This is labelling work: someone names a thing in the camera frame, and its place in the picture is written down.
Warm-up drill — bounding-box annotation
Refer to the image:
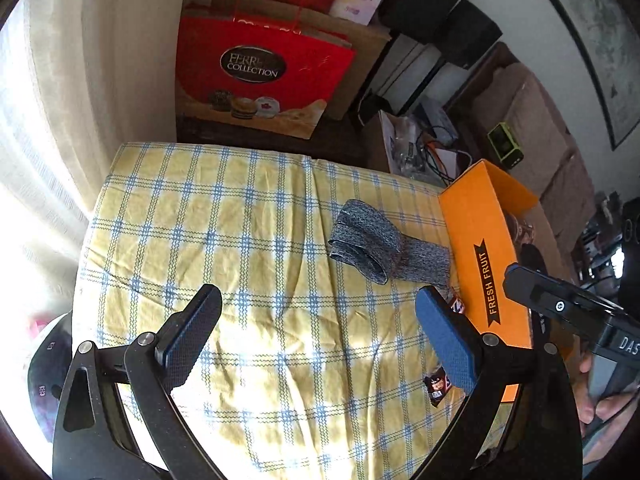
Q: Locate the Snickers bar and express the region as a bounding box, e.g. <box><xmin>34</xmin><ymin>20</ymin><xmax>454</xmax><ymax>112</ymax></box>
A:
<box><xmin>423</xmin><ymin>366</ymin><xmax>451</xmax><ymax>408</ymax></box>
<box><xmin>439</xmin><ymin>287</ymin><xmax>465</xmax><ymax>314</ymax></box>

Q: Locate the dark grey knitted sock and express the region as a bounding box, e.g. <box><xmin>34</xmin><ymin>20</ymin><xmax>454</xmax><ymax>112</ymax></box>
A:
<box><xmin>329</xmin><ymin>200</ymin><xmax>451</xmax><ymax>288</ymax></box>

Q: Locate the black cloth item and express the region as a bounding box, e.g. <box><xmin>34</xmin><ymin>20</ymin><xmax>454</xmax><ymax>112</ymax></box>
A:
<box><xmin>518</xmin><ymin>243</ymin><xmax>550</xmax><ymax>346</ymax></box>

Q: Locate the person's right hand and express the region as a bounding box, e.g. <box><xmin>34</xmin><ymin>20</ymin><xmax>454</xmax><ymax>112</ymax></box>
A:
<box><xmin>573</xmin><ymin>352</ymin><xmax>639</xmax><ymax>465</ymax></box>

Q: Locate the brown jar near box front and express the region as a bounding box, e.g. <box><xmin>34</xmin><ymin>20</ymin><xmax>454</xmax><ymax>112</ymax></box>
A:
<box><xmin>502</xmin><ymin>210</ymin><xmax>535</xmax><ymax>257</ymax></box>

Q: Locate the orange fresh fruit cardboard box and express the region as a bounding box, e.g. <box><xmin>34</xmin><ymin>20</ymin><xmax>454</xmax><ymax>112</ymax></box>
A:
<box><xmin>437</xmin><ymin>158</ymin><xmax>576</xmax><ymax>404</ymax></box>

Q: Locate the yellow plaid bed sheet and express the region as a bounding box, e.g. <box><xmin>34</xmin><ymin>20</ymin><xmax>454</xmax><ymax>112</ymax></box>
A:
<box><xmin>72</xmin><ymin>143</ymin><xmax>464</xmax><ymax>479</ymax></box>

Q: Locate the green portable radio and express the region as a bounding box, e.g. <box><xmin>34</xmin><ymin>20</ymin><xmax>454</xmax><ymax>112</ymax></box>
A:
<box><xmin>487</xmin><ymin>122</ymin><xmax>524</xmax><ymax>169</ymax></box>

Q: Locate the brown sofa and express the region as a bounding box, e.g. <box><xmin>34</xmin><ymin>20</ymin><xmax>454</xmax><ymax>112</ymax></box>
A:
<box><xmin>445</xmin><ymin>41</ymin><xmax>596</xmax><ymax>261</ymax></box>

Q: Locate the red Ferrero Collection gift bag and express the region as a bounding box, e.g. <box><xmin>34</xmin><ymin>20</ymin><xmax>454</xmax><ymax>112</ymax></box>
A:
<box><xmin>176</xmin><ymin>11</ymin><xmax>356</xmax><ymax>140</ymax></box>

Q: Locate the right black speaker on stand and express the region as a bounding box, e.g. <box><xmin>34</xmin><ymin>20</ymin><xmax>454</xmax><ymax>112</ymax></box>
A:
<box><xmin>398</xmin><ymin>0</ymin><xmax>502</xmax><ymax>115</ymax></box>

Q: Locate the black speaker on stand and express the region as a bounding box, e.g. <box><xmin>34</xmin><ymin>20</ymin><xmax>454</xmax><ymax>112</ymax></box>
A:
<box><xmin>357</xmin><ymin>0</ymin><xmax>459</xmax><ymax>124</ymax></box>
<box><xmin>398</xmin><ymin>0</ymin><xmax>502</xmax><ymax>115</ymax></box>

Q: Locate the brown cardboard box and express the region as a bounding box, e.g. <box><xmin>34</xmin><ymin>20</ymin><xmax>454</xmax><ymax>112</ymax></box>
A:
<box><xmin>182</xmin><ymin>0</ymin><xmax>390</xmax><ymax>120</ymax></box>

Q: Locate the left black speaker on stand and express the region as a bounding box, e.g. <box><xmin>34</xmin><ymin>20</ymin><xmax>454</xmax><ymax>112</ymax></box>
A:
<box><xmin>357</xmin><ymin>0</ymin><xmax>459</xmax><ymax>124</ymax></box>

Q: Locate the white box with cables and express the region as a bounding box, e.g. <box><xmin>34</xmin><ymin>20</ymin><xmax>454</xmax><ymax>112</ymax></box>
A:
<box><xmin>362</xmin><ymin>103</ymin><xmax>474</xmax><ymax>188</ymax></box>

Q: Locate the framed wall painting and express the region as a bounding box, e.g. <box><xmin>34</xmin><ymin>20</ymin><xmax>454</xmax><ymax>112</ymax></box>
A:
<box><xmin>550</xmin><ymin>0</ymin><xmax>639</xmax><ymax>150</ymax></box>

